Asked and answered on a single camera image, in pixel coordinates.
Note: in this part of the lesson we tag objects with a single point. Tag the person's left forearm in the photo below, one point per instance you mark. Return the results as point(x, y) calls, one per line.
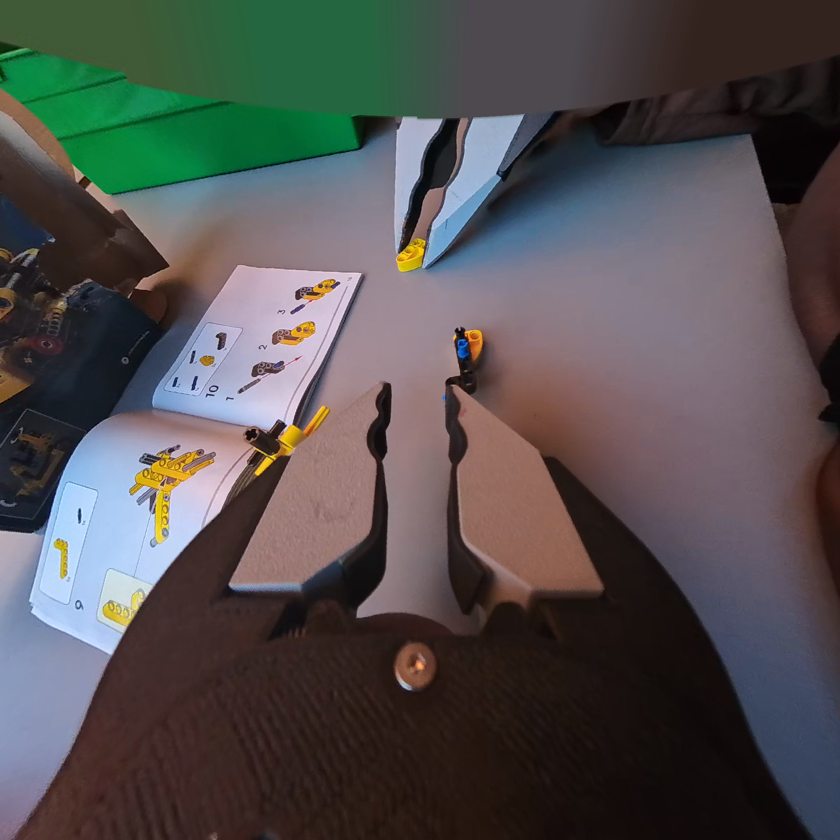
point(817, 262)

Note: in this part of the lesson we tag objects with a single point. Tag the person's right forearm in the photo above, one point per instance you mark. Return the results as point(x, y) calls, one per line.
point(656, 128)

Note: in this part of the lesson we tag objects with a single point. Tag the lego instruction booklet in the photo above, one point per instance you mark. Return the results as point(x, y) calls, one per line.
point(256, 295)

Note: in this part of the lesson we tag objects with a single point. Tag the black and yellow lego subassembly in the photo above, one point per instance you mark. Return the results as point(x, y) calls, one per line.
point(467, 351)

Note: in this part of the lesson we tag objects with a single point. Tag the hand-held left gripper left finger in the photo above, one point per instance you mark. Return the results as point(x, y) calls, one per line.
point(315, 512)

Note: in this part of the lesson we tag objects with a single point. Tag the dark torn lego box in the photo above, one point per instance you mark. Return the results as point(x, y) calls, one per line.
point(79, 341)

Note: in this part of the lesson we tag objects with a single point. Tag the green box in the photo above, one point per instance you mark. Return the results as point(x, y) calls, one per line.
point(197, 151)

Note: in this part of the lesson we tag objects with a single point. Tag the small yellow curved lego piece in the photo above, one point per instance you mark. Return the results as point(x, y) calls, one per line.
point(410, 260)

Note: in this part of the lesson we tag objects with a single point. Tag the large yellow lego assembly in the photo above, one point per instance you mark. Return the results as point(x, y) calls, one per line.
point(292, 437)

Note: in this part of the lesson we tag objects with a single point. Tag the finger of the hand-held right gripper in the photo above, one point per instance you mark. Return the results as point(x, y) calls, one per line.
point(469, 203)
point(410, 164)

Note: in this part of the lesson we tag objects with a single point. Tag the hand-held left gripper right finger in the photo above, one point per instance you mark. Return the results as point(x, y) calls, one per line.
point(518, 518)

